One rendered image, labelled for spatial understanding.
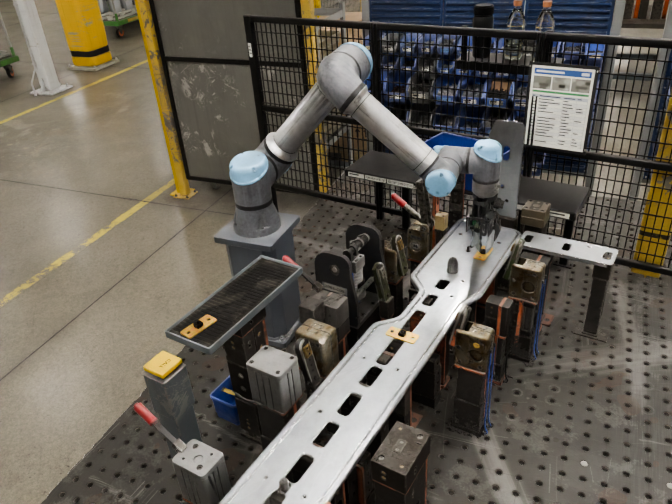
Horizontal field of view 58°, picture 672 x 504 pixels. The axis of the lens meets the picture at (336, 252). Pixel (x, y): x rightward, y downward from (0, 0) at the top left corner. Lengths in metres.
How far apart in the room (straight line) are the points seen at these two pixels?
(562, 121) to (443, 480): 1.29
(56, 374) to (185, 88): 2.13
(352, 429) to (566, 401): 0.76
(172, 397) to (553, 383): 1.13
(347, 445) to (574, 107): 1.43
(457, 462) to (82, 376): 2.13
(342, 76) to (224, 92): 2.72
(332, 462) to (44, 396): 2.18
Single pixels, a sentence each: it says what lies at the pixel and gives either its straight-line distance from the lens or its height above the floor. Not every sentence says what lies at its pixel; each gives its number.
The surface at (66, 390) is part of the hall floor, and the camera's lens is 3.30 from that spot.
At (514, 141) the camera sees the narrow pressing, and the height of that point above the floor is 1.27.
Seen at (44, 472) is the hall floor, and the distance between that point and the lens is 2.96.
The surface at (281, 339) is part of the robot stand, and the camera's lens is 2.07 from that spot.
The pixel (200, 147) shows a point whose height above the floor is 0.42.
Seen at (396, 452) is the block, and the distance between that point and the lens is 1.31.
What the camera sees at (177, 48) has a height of 1.12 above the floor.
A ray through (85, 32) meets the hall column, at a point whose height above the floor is 0.49.
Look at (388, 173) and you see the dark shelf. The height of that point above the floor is 1.03.
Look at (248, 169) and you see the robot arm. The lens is 1.82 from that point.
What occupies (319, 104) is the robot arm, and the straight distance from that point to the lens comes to 1.81.
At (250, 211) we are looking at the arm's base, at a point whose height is 1.18.
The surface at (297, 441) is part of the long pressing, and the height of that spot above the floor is 1.00.
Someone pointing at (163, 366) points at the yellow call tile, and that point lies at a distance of 1.39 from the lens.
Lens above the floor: 2.03
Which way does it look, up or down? 32 degrees down
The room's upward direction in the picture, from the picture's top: 4 degrees counter-clockwise
